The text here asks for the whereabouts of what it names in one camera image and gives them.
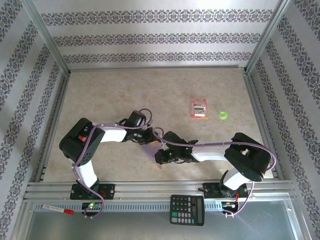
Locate grey metal sheet panel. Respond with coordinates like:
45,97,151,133
24,211,302,240

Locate aluminium frame post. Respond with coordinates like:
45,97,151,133
244,0,295,75
21,0,72,76

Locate grey slotted cable duct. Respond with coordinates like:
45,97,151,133
33,201,242,213

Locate purple paper sheet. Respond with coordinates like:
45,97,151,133
140,141,167,169

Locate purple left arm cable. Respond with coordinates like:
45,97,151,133
71,107,154,221

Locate pink battery blister pack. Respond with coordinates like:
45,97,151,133
189,97,210,120

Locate white marker red cap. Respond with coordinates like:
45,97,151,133
41,203,75,216

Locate circuit board green light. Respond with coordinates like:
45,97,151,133
81,201,103,211

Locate black calculator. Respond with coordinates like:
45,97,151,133
169,194,206,227

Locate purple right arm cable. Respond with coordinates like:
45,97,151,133
152,126,277,218

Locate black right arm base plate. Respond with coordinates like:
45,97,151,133
202,182,250,200

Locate circuit board orange wires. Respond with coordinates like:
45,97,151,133
221,199,240,210

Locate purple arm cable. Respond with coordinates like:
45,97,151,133
152,126,277,218
71,107,154,221

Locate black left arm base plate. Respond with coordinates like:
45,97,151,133
69,183,116,200

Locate wide aluminium frame rail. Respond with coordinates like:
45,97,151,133
23,180,297,201

